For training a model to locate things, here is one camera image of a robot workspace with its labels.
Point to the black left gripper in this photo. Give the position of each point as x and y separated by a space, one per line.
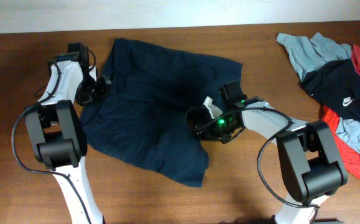
103 91

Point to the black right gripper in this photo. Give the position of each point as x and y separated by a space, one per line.
211 130

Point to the navy blue shorts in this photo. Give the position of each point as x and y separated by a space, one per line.
142 119

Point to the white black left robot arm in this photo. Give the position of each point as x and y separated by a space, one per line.
56 135

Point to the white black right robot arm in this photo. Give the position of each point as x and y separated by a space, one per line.
311 167

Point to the grey t-shirt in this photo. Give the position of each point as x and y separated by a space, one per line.
307 55

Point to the black nike garment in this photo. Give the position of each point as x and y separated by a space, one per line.
337 86

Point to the red mesh garment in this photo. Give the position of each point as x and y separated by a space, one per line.
350 149

